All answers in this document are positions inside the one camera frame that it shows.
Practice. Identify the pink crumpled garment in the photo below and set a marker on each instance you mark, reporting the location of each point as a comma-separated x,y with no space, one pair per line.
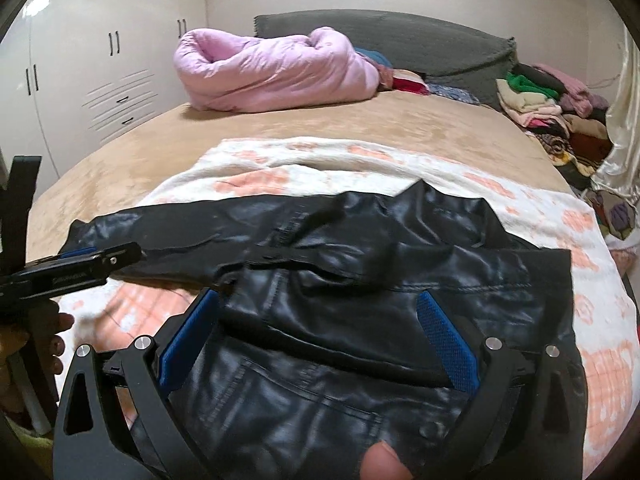
270,70

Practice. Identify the grey pillow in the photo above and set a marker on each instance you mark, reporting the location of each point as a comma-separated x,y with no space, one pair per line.
425,40

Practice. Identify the yellow-green cloth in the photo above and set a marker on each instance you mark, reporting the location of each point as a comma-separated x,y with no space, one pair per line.
30,447

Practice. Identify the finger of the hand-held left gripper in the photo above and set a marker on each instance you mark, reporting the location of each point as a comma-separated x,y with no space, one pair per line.
117,256

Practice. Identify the red cloth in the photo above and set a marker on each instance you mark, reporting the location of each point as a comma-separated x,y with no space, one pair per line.
410,85

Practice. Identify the blue cloth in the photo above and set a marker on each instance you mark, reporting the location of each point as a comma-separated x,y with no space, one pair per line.
375,57

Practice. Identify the black leather jacket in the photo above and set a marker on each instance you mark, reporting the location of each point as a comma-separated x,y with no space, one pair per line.
325,310

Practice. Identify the cream satin curtain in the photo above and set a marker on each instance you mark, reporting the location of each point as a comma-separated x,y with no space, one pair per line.
622,110

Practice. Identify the pile of folded clothes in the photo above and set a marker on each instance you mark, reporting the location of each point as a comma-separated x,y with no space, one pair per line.
560,110

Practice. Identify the white bag of clothes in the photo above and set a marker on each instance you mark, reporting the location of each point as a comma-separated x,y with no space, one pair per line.
617,215

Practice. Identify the blue patterned pillow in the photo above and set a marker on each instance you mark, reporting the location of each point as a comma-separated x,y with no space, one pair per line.
452,94

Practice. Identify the person's right hand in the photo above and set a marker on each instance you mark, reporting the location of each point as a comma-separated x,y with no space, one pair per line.
386,462

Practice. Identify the tan bed sheet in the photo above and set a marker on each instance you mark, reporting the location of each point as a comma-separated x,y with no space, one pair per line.
350,125

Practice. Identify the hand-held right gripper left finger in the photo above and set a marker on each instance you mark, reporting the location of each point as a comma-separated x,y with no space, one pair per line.
192,335

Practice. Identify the white wardrobe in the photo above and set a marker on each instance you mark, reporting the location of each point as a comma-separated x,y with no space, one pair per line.
100,85

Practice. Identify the white orange patterned blanket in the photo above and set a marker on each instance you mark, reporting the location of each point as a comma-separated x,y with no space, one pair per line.
575,230

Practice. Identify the person's left hand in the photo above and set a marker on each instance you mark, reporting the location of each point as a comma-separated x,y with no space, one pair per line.
57,345

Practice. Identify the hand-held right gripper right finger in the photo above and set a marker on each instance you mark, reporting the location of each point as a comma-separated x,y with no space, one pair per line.
445,340

